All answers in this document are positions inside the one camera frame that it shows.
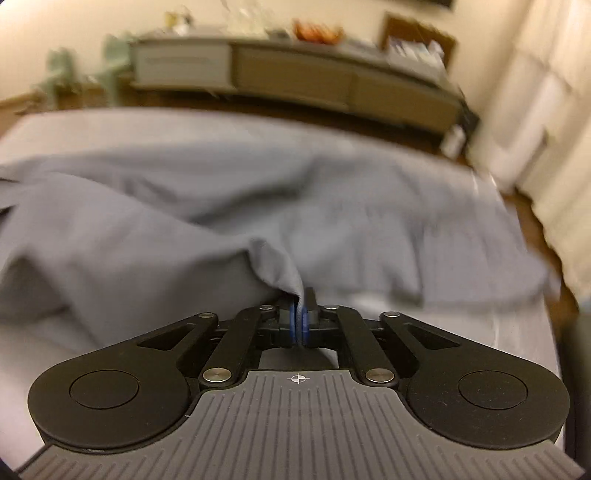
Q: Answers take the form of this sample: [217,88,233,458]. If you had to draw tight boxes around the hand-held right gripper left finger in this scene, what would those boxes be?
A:
[137,299,299,387]

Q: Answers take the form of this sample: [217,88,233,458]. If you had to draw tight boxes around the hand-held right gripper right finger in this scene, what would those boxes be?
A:
[301,287,461,387]

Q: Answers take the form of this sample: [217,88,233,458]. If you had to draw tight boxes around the grey pants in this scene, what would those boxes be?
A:
[0,138,550,363]

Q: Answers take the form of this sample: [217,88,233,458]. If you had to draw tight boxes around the small white bin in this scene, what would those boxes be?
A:
[440,124,465,158]

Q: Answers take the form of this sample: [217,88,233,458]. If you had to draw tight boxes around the long low grey cabinet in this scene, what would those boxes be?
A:
[127,34,467,137]

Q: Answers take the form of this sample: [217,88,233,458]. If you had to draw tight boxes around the bed with light grey sheet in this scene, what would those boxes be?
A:
[0,108,568,472]

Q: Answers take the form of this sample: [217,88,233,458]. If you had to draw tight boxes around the orange snack pack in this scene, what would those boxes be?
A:
[293,21,345,45]

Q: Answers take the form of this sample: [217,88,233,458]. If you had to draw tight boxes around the brown box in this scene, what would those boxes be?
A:
[381,14,458,71]

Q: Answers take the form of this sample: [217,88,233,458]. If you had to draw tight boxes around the white curtain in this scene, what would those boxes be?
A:
[466,0,591,289]

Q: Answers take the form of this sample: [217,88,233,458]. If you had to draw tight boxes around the green plastic chair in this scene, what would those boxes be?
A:
[91,34,136,108]
[44,46,78,106]

